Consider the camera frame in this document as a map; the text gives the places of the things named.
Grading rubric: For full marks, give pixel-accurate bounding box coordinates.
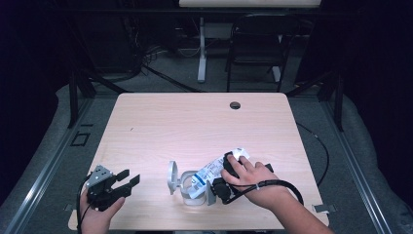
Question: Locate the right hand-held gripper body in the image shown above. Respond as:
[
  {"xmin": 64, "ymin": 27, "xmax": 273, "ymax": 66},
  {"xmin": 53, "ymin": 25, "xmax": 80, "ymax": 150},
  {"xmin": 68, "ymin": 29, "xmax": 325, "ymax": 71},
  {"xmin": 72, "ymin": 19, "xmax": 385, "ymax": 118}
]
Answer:
[{"xmin": 206, "ymin": 163, "xmax": 275, "ymax": 207}]

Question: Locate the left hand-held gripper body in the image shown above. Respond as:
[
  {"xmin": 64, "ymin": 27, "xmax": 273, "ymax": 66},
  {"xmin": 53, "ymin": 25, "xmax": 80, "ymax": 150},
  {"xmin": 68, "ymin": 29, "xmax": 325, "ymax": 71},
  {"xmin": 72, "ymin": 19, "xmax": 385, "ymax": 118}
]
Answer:
[{"xmin": 85, "ymin": 164, "xmax": 132, "ymax": 213}]

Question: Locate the blue and white milk pouch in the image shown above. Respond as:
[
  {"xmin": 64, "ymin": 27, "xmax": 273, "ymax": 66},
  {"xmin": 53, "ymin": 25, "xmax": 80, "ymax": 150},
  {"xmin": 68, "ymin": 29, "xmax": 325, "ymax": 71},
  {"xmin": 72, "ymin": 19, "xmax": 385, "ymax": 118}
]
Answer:
[{"xmin": 188, "ymin": 147, "xmax": 251, "ymax": 200}]

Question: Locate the clear pitcher with grey lid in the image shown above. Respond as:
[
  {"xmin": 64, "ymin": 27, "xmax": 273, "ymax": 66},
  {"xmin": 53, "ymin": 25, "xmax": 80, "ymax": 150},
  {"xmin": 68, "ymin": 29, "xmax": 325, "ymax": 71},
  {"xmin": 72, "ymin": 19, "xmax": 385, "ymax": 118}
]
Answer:
[{"xmin": 167, "ymin": 160, "xmax": 208, "ymax": 207}]

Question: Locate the person's left hand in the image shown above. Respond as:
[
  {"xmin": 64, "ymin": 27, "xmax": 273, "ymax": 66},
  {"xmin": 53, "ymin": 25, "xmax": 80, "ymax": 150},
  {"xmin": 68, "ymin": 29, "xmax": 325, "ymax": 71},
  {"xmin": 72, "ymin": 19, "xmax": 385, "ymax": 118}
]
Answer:
[{"xmin": 79, "ymin": 189, "xmax": 127, "ymax": 234}]

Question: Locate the person's right hand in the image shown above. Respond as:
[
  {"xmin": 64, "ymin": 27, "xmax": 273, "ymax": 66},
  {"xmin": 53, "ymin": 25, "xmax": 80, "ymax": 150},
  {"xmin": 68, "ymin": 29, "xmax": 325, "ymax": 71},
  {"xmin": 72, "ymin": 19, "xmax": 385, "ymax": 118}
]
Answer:
[{"xmin": 220, "ymin": 153, "xmax": 290, "ymax": 210}]

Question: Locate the black metal stand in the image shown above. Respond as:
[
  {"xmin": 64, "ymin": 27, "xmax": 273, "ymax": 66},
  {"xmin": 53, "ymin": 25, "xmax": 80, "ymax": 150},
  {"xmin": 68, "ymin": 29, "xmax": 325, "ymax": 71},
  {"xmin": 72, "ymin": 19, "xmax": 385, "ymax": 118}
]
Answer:
[
  {"xmin": 67, "ymin": 68, "xmax": 134, "ymax": 130},
  {"xmin": 285, "ymin": 68, "xmax": 345, "ymax": 133}
]

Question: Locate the white desk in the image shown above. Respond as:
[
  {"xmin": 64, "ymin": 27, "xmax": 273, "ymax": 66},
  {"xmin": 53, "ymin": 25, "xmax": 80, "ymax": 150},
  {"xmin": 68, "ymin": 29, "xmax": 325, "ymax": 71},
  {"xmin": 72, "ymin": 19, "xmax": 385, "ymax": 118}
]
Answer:
[{"xmin": 178, "ymin": 0, "xmax": 322, "ymax": 84}]

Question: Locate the black folding chair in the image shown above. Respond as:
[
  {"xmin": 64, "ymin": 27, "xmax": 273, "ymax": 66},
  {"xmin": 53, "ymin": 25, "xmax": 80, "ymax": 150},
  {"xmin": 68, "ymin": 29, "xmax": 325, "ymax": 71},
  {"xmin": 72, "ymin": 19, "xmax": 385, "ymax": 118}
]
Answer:
[{"xmin": 225, "ymin": 13, "xmax": 302, "ymax": 94}]

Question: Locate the left hand-held gripper black cable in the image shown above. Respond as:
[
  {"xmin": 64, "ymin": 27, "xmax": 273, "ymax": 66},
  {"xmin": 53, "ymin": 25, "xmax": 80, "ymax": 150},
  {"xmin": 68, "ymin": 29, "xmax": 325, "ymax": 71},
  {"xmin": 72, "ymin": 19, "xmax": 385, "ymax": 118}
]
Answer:
[{"xmin": 75, "ymin": 175, "xmax": 94, "ymax": 234}]

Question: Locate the hand-held gripper black cable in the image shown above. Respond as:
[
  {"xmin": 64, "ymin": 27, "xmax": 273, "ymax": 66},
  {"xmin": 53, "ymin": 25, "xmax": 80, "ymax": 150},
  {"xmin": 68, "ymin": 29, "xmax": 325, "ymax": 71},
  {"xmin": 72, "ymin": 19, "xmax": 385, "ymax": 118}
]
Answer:
[
  {"xmin": 223, "ymin": 178, "xmax": 305, "ymax": 207},
  {"xmin": 75, "ymin": 175, "xmax": 94, "ymax": 234}
]

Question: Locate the right hand-held gripper black cable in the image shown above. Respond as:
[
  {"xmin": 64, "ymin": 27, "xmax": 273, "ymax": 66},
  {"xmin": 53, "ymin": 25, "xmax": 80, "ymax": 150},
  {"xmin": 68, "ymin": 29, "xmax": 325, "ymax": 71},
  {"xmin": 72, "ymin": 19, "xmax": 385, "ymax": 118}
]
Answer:
[{"xmin": 223, "ymin": 178, "xmax": 305, "ymax": 207}]

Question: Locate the metal floor rail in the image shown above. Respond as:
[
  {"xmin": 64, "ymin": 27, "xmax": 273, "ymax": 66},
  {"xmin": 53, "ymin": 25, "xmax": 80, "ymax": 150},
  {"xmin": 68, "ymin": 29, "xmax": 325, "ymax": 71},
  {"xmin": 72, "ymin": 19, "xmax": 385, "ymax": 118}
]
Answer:
[
  {"xmin": 2, "ymin": 97, "xmax": 95, "ymax": 234},
  {"xmin": 319, "ymin": 97, "xmax": 394, "ymax": 234}
]

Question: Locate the thin black floor cable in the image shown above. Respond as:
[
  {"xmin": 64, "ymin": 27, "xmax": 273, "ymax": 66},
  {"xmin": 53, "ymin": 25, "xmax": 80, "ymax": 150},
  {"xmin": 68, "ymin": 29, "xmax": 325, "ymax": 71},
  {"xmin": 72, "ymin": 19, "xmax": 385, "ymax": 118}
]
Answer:
[{"xmin": 295, "ymin": 121, "xmax": 330, "ymax": 188}]

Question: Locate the thick black floor cable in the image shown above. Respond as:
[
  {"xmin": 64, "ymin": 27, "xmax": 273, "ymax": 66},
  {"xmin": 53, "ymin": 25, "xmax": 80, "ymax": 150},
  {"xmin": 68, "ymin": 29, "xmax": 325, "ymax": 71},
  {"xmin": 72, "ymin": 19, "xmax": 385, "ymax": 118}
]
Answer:
[{"xmin": 141, "ymin": 63, "xmax": 204, "ymax": 94}]

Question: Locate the tangle of cables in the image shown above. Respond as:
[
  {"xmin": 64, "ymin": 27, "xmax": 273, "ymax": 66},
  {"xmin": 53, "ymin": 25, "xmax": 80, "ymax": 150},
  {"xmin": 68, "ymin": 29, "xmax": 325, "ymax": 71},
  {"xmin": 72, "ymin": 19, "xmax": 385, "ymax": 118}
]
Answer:
[{"xmin": 120, "ymin": 14, "xmax": 169, "ymax": 81}]

